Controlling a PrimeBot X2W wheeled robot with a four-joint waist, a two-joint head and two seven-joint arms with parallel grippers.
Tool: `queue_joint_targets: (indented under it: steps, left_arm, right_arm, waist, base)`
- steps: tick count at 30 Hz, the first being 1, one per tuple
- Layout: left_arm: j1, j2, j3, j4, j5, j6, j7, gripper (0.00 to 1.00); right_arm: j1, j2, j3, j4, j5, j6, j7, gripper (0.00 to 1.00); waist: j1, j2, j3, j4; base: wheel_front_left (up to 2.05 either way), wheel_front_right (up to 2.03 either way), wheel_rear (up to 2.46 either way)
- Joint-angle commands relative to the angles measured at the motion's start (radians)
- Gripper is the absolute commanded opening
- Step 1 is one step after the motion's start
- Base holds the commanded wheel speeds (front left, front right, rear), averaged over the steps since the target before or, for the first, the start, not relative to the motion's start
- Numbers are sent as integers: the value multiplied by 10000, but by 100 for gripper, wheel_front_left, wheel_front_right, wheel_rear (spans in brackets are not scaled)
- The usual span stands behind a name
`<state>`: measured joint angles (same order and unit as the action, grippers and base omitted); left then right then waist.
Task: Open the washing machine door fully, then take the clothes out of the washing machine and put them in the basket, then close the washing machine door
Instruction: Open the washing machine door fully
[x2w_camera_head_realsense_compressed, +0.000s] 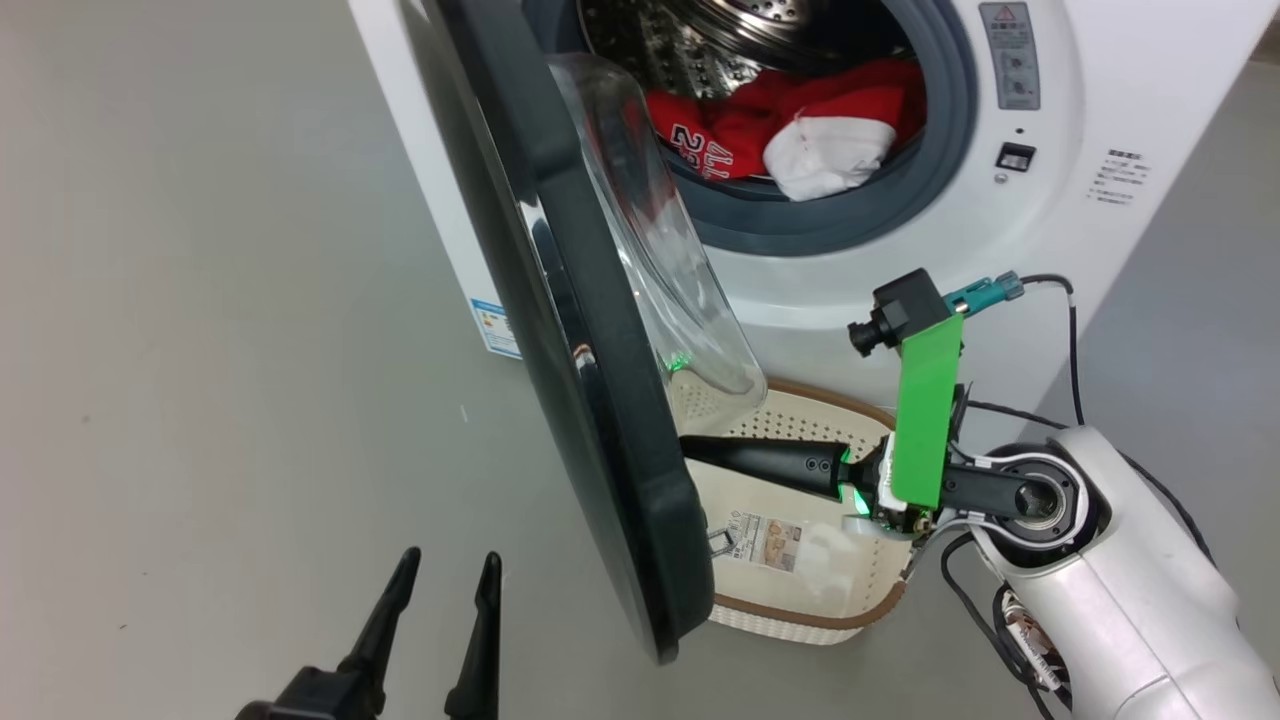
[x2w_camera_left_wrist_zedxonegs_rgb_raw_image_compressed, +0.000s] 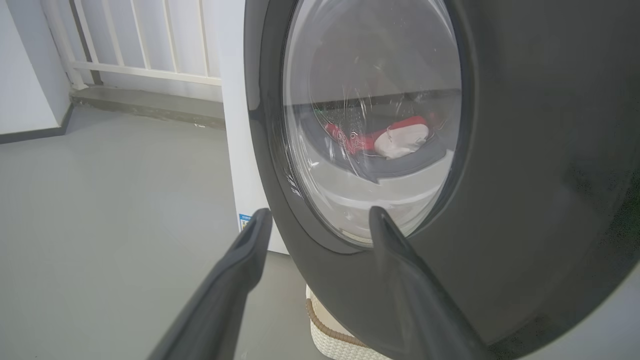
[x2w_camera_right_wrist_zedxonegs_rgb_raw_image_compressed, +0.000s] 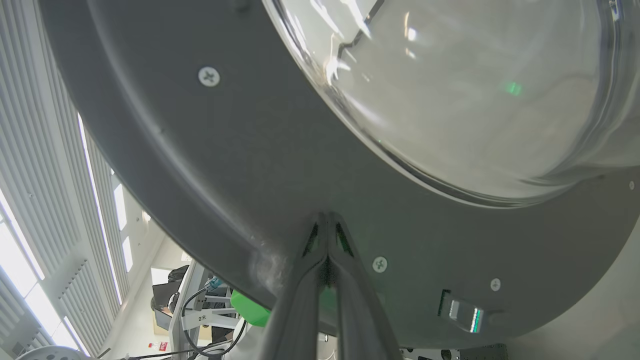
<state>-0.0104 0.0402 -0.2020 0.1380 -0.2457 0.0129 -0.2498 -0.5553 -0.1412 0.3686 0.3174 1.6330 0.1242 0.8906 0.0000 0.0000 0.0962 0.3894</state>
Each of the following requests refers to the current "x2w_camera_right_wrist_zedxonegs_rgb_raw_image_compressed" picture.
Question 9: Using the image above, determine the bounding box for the round glass washing machine door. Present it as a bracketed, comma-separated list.
[39, 0, 640, 351]

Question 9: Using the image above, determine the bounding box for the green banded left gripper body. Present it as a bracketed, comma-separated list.
[230, 289, 272, 329]

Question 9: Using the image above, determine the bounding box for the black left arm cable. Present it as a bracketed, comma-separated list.
[181, 287, 247, 359]

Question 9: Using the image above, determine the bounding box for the grey metal frame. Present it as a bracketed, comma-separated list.
[169, 260, 238, 360]

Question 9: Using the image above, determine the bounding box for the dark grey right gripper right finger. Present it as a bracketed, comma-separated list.
[328, 212, 404, 360]

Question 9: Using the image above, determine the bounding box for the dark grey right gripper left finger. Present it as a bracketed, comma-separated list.
[259, 212, 329, 360]

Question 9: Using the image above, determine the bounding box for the person in dark clothes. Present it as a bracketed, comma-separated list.
[150, 265, 192, 331]

